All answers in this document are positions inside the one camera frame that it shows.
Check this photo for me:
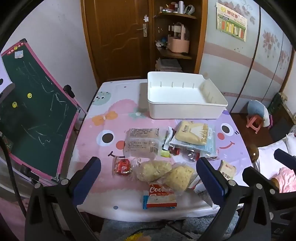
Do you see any blue cushion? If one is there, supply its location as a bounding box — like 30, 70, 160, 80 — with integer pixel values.
247, 100, 270, 127

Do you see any stack of papers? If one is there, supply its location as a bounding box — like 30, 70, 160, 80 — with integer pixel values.
155, 58, 183, 72

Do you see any red dates packet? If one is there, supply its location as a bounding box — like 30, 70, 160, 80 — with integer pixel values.
168, 144, 201, 161

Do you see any red white cookie packet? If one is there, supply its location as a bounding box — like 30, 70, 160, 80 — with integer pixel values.
143, 183, 178, 209

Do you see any dark green bag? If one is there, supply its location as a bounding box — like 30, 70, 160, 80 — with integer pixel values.
268, 93, 288, 116

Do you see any white pillow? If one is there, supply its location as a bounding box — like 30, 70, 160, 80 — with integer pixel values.
254, 133, 296, 180

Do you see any silver door handle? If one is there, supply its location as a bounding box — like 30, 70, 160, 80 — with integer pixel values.
136, 23, 148, 37

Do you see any pink cloth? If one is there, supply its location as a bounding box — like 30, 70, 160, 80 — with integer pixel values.
272, 167, 296, 193

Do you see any dark floor mat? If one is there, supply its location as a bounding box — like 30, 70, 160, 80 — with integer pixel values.
269, 123, 294, 142

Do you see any black cable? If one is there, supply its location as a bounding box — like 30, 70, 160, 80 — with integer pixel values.
0, 133, 28, 217

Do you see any pink plastic stool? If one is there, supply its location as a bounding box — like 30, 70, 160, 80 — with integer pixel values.
246, 115, 264, 134

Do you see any pink framed green chalkboard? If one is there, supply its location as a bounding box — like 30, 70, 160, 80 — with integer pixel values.
0, 39, 88, 186

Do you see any wall poster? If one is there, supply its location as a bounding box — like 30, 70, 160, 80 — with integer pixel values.
216, 2, 248, 42

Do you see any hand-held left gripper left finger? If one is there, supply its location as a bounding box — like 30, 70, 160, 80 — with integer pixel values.
24, 157, 102, 241

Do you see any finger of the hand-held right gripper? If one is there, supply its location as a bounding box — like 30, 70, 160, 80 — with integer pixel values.
273, 149, 296, 168
242, 166, 296, 209

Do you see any pink basket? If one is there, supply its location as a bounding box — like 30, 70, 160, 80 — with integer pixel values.
168, 23, 190, 54

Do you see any floral sliding wardrobe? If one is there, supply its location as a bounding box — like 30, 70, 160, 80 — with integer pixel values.
199, 0, 296, 114

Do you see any yellow crisp cake bag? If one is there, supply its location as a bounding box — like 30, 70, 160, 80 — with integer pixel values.
136, 160, 173, 182
163, 163, 197, 193

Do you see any beige snack packet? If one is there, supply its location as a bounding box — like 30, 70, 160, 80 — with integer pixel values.
218, 159, 237, 181

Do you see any light blue snack packet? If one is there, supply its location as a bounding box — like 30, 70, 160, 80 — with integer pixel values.
169, 130, 218, 159

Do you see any brown wooden door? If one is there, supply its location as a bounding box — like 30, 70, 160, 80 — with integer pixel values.
81, 0, 154, 84

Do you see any wooden bed post knob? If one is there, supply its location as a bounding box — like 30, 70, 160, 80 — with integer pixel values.
247, 144, 259, 163

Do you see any red round snack packet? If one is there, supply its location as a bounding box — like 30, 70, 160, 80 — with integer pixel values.
112, 156, 141, 178

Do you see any clear bread packet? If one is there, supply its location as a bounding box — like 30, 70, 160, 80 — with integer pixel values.
123, 128, 160, 160

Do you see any cartoon printed table cover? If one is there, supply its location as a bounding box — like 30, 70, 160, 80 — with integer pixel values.
67, 80, 253, 219

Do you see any white plastic bin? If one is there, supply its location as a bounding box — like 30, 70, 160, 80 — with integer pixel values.
147, 71, 228, 120

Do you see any yellow snack packet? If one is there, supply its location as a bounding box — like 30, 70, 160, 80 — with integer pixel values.
174, 120, 210, 146

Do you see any wooden corner shelf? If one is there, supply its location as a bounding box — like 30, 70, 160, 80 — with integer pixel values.
151, 0, 208, 75

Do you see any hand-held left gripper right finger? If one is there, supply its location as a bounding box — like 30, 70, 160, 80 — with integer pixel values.
196, 157, 271, 241

